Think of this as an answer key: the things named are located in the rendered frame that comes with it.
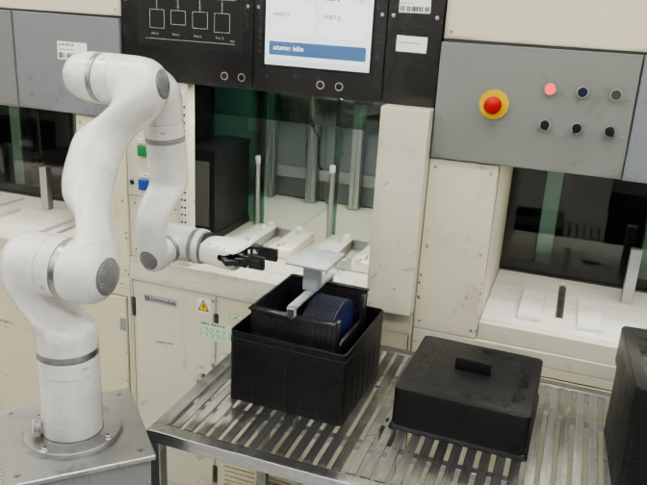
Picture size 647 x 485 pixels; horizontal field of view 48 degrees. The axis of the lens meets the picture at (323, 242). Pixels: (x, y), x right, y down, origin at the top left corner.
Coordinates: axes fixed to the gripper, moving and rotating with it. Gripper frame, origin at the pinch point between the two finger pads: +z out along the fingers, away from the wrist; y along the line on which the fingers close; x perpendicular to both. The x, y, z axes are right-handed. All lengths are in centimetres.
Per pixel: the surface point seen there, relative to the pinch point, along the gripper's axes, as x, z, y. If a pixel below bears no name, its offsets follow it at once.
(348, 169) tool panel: -3, -22, -119
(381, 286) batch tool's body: -11.4, 21.4, -25.7
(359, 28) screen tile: 52, 9, -29
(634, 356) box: -4, 81, 2
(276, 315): -7.8, 8.9, 11.7
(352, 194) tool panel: -12, -18, -114
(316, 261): 2.6, 13.7, 2.2
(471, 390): -20, 51, 3
